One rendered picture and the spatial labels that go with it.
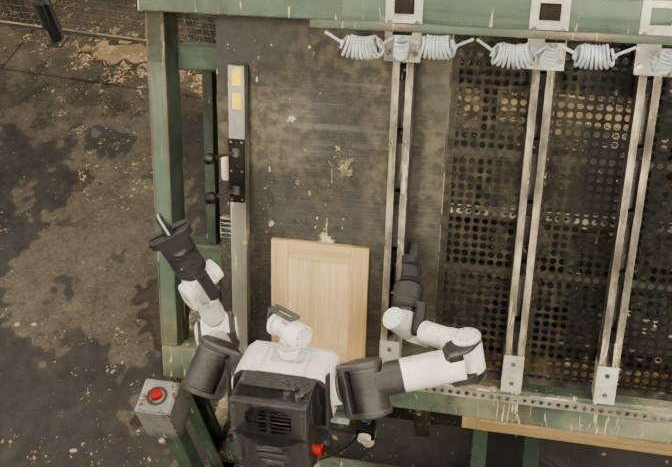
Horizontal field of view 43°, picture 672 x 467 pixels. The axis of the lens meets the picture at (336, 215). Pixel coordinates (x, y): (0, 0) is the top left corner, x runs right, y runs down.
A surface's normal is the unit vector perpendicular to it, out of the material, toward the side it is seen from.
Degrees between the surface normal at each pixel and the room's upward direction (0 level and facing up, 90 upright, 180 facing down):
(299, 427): 67
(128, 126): 0
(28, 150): 0
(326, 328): 60
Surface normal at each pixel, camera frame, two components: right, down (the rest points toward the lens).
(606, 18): -0.21, 0.33
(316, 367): 0.00, -0.89
